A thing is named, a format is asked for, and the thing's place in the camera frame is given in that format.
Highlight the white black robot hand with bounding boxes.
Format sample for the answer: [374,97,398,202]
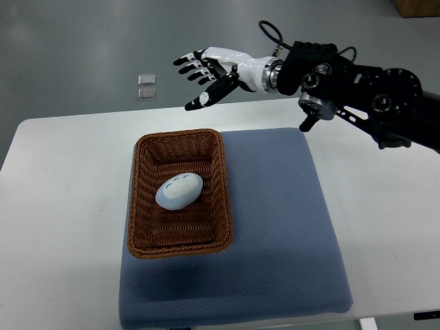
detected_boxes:
[173,47,272,111]

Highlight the blue white plush toy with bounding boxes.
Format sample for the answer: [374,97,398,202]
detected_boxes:
[155,173,203,210]

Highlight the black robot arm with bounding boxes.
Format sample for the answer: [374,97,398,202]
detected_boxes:
[175,21,439,151]

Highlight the brown wicker basket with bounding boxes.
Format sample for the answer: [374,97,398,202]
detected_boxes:
[126,129,233,259]

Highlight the upper metal floor plate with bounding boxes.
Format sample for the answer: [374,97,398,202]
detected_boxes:
[137,74,156,86]

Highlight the metal floor plate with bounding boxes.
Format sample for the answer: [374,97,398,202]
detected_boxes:
[137,74,156,86]
[137,87,157,101]

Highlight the lower metal floor plate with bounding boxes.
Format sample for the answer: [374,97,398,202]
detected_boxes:
[137,87,157,101]

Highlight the blue padded mat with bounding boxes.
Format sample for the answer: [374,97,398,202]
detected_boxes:
[119,128,353,329]

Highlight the brown cardboard box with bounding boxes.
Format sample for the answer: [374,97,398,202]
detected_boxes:
[392,0,440,18]

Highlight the white table leg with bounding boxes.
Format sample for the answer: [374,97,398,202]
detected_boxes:
[359,318,378,330]

